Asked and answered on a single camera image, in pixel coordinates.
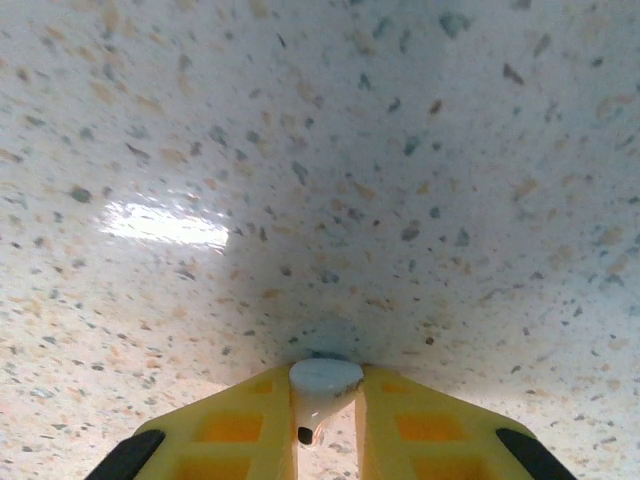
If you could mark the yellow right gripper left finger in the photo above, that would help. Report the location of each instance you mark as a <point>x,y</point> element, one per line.
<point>280,425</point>

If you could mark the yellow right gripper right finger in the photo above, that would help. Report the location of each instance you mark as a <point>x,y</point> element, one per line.
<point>375,430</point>

